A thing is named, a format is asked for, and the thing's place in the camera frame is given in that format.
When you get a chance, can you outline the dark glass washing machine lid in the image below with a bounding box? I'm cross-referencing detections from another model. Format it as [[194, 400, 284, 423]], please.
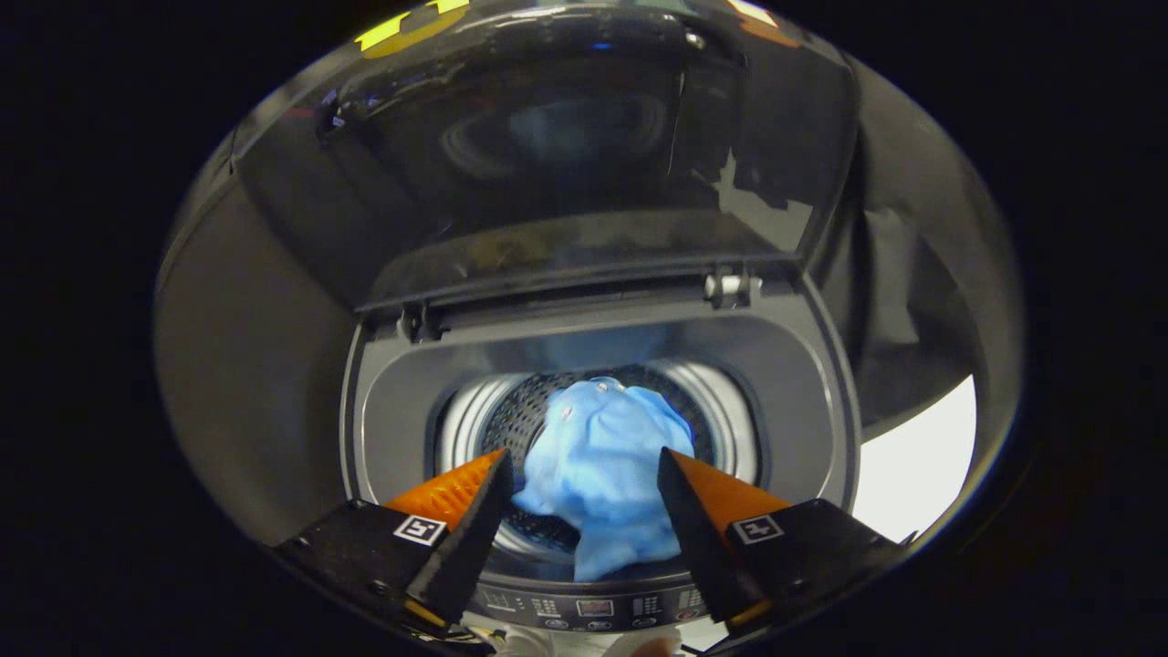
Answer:
[[228, 0, 860, 317]]

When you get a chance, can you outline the dark grey washing machine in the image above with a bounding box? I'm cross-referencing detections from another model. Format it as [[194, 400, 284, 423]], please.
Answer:
[[341, 265, 864, 638]]

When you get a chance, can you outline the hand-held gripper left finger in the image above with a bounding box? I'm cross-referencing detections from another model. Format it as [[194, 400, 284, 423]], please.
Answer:
[[274, 447, 516, 640]]

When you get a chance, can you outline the light blue polo shirt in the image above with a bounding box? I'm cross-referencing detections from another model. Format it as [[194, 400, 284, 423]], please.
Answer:
[[511, 377, 697, 583]]

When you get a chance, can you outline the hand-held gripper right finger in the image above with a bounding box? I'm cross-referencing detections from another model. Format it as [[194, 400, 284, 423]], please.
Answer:
[[657, 446, 915, 632]]

